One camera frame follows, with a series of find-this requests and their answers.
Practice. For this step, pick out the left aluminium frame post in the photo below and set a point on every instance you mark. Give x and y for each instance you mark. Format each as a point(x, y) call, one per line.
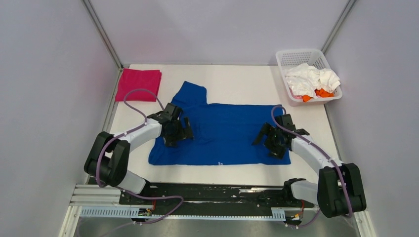
point(102, 33)

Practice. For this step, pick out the folded pink t shirt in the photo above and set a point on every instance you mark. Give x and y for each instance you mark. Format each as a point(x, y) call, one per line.
point(138, 79)

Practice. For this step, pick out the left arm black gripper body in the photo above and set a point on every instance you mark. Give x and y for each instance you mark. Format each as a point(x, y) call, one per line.
point(175, 135)

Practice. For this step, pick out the white slotted cable duct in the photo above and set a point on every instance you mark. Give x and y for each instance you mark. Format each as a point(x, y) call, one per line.
point(274, 214)

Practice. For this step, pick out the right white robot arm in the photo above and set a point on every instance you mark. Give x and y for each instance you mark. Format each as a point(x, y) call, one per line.
point(339, 190)

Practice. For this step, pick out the blue t shirt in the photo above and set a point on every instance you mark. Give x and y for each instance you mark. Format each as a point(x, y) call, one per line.
point(222, 133)

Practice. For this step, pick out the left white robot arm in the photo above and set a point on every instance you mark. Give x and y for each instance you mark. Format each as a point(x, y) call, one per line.
point(109, 156)

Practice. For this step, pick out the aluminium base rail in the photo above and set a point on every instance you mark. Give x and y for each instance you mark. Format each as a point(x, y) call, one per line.
point(92, 195)

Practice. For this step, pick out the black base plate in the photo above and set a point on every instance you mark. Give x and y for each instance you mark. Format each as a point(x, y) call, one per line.
point(239, 199)

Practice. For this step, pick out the white crumpled t shirt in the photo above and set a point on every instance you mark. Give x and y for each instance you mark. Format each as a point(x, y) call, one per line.
point(305, 79)

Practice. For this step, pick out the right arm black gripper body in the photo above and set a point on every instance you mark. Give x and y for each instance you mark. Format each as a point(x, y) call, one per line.
point(272, 143)

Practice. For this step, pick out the right aluminium frame post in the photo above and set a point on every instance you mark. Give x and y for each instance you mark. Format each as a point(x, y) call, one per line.
point(338, 24)

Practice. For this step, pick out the aluminium frame post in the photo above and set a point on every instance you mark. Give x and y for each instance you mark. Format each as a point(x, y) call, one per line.
point(338, 24)
point(102, 33)

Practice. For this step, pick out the orange garment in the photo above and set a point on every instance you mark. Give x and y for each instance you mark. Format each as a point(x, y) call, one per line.
point(319, 93)

